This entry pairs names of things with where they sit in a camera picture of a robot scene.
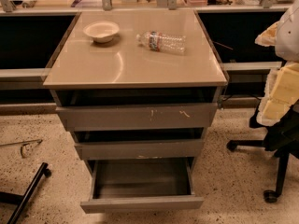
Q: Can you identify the white paper bowl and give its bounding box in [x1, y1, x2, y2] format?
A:
[83, 21, 120, 43]

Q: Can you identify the grey drawer cabinet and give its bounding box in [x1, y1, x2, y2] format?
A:
[42, 8, 229, 173]

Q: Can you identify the grey bottom drawer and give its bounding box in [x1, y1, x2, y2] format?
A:
[80, 158, 203, 214]

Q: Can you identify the grey middle drawer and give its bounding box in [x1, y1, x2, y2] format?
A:
[75, 128, 204, 160]

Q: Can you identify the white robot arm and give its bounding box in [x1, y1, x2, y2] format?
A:
[255, 0, 299, 126]

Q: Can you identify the thin cable on floor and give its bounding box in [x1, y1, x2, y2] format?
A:
[0, 138, 44, 159]

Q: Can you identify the grey top drawer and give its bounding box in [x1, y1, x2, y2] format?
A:
[56, 103, 217, 132]

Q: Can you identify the black office chair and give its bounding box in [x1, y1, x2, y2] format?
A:
[226, 105, 299, 203]

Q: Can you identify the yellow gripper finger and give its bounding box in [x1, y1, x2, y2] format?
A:
[256, 63, 299, 126]

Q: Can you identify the black chair base left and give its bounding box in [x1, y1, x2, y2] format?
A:
[0, 162, 51, 224]

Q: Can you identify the clear plastic water bottle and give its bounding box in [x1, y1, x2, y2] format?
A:
[136, 31, 186, 55]

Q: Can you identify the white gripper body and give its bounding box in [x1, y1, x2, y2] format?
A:
[254, 21, 299, 79]

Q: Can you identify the grey drawer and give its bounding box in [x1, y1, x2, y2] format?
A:
[80, 158, 203, 214]
[75, 128, 204, 160]
[56, 103, 217, 132]

